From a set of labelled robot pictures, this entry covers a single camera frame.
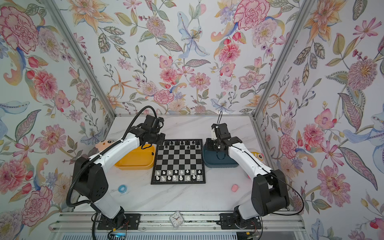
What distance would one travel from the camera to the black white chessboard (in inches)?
34.5

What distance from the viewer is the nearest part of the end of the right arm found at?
0.62 meters

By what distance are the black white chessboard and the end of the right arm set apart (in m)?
0.17
